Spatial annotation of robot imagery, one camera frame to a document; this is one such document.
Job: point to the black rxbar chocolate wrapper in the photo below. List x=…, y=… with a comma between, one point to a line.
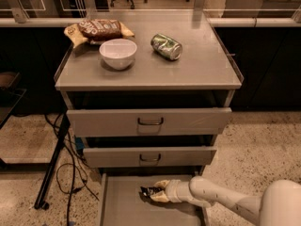
x=149, y=191

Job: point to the grey open bottom drawer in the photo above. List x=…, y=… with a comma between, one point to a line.
x=123, y=204

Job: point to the white horizontal rail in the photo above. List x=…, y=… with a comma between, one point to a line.
x=215, y=22

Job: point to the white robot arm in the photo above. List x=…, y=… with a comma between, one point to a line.
x=279, y=204

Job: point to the grey metal drawer cabinet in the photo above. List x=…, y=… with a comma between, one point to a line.
x=203, y=77

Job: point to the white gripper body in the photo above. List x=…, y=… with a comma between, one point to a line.
x=172, y=191

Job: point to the brown chip bag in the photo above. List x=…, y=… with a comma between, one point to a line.
x=97, y=31

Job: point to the green soda can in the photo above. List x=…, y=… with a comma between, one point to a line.
x=166, y=46

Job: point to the grey top drawer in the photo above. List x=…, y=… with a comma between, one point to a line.
x=148, y=122

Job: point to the black table leg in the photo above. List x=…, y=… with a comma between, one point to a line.
x=62, y=132

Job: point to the white ceramic bowl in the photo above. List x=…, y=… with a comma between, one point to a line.
x=118, y=53

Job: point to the grey middle drawer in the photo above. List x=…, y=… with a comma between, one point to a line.
x=149, y=157

